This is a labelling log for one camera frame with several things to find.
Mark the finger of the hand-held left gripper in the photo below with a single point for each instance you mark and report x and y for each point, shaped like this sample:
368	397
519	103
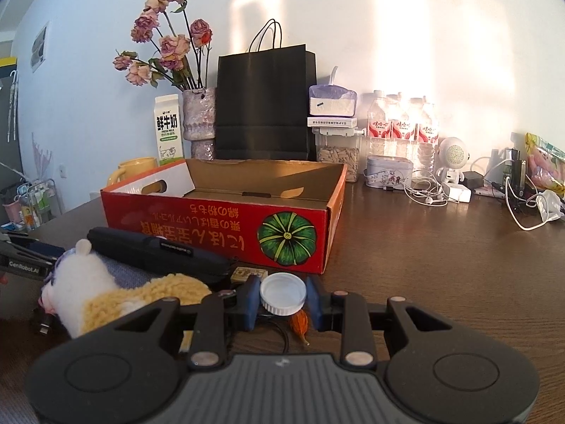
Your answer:
31	246

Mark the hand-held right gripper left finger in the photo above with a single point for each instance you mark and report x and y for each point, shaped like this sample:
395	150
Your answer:
249	304

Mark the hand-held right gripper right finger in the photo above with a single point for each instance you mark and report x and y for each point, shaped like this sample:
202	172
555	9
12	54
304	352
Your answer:
314	304

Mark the beige eraser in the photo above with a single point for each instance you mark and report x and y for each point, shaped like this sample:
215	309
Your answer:
247	274

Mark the white plastic bottle cap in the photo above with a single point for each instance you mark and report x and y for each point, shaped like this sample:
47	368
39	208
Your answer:
282	293

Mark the white and yellow plush toy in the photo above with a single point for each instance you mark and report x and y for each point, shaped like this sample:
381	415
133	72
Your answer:
88	282

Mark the red cardboard box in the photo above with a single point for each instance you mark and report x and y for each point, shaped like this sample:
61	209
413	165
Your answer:
198	229

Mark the dark navy zip pouch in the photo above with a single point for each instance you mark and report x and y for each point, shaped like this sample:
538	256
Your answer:
167	251

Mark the small orange ornament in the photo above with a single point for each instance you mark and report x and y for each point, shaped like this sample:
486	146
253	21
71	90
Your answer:
300	321

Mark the purple grey cloth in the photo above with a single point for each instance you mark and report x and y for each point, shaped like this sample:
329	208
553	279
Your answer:
126	274

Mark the yellow mug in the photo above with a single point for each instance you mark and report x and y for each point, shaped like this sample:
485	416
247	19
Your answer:
132	168

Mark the clear container of seeds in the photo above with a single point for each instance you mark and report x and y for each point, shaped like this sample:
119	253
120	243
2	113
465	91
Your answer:
335	154

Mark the oval printed tin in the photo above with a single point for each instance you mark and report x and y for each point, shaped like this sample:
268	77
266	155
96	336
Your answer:
388	172

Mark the white milk carton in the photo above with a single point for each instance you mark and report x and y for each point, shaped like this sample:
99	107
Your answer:
167	128

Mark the white charger block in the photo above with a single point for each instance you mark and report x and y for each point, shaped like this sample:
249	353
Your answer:
459	193

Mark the white flat box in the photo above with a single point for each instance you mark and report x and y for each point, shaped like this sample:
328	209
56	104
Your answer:
331	122

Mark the purple textured vase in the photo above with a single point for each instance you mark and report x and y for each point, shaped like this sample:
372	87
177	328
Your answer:
198	115

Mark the pack of water bottles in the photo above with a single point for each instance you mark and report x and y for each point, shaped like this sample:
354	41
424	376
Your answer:
401	128

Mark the black paper bag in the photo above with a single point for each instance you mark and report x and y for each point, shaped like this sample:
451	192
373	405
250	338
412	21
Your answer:
265	106

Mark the purple tissue pack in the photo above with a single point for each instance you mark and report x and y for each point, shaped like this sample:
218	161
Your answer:
331	104

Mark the black power adapter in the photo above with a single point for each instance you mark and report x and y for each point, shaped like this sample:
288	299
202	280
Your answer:
476	181

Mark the white robot-shaped speaker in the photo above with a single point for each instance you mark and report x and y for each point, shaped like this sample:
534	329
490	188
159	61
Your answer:
452	152

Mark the dark green small bottle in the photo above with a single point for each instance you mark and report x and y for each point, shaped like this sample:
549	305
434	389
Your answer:
514	172

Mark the dried pink roses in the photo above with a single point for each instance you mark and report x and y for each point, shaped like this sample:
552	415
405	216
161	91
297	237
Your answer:
174	46

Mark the crumpled white plastic bag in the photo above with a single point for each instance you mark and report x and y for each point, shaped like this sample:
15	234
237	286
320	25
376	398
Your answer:
549	205

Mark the yellow snack bag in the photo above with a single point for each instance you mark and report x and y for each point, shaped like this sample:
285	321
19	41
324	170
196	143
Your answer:
547	163

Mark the wall picture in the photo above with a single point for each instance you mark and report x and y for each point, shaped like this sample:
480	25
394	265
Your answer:
39	48

